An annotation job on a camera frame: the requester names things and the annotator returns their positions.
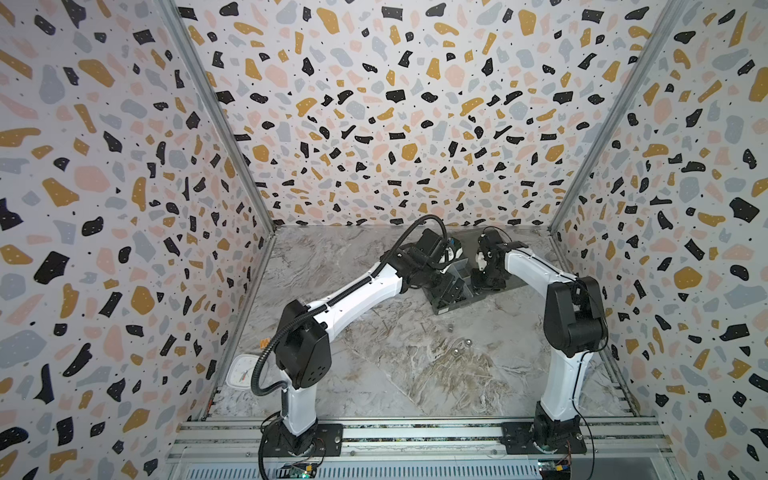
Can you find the clear plastic organizer box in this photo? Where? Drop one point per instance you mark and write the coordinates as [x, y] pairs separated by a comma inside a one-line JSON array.
[[454, 289]]

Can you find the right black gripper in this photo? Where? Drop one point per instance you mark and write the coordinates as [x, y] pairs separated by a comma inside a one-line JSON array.
[[482, 268]]

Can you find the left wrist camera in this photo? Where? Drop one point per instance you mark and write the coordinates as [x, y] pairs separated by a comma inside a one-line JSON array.
[[453, 251]]

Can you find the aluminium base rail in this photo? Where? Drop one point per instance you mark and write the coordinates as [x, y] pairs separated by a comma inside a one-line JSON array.
[[425, 448]]

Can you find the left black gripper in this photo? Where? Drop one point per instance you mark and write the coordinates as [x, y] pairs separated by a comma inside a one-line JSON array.
[[456, 290]]

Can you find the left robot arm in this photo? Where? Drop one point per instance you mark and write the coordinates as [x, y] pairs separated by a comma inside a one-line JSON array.
[[302, 343]]

